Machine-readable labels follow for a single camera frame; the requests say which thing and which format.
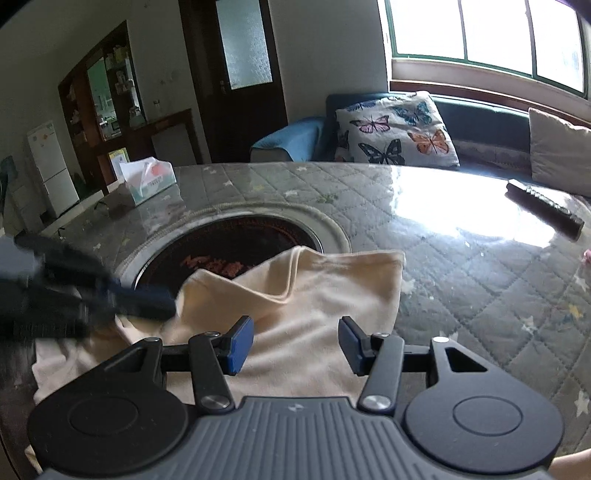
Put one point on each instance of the cream garment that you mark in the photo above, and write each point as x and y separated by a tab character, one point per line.
304	300

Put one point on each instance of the tissue box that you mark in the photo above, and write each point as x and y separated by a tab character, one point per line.
147	177

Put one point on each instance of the white refrigerator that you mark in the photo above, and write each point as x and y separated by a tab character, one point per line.
53	170

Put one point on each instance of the beige pillow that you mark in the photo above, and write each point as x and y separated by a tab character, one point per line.
558	147

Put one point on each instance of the dark wooden shelf cabinet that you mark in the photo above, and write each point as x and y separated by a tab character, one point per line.
115	101

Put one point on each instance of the dark wooden door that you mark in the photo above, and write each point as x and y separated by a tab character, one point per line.
235	83

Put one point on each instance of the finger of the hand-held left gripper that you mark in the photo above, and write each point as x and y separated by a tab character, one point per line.
143	300

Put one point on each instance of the round dark table heater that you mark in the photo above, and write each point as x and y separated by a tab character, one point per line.
240	244

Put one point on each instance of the butterfly print pillow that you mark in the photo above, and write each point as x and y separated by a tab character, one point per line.
397	127

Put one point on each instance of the black remote control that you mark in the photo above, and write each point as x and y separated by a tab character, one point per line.
545	207

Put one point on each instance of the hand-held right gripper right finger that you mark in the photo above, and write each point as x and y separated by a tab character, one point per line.
352	346

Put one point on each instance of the green framed window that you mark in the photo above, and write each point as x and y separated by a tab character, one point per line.
485	32

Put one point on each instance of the dark blue sofa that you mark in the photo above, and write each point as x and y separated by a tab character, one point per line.
480	124

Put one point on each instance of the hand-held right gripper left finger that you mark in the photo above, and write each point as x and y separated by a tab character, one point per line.
240	345

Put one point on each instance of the quilted grey table cover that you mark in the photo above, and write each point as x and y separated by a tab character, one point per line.
461	286

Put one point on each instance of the blue cloth sofa cover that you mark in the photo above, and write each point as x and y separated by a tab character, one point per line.
291	136

